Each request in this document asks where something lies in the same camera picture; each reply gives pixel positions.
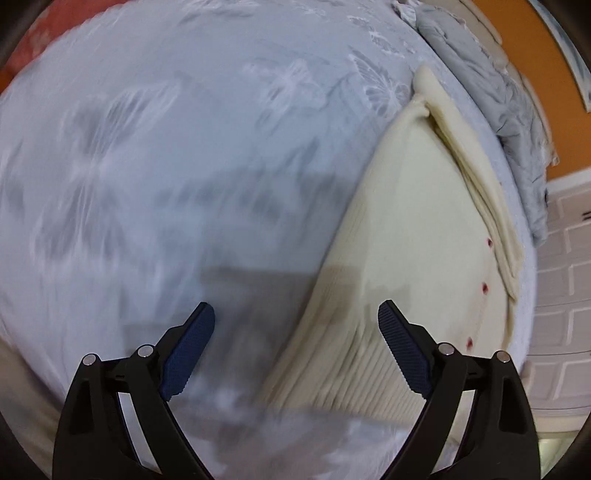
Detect blue butterfly print bedsheet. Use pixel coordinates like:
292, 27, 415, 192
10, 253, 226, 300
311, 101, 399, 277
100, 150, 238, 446
1, 1, 531, 479

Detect grey quilted duvet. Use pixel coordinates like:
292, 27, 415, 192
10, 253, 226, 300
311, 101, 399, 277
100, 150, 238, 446
416, 4, 549, 246

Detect white panelled wardrobe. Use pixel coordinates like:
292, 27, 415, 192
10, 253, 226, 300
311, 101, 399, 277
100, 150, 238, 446
527, 183, 591, 417

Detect cream knit cardigan red buttons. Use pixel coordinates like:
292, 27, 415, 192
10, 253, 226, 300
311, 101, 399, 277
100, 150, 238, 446
259, 67, 524, 426

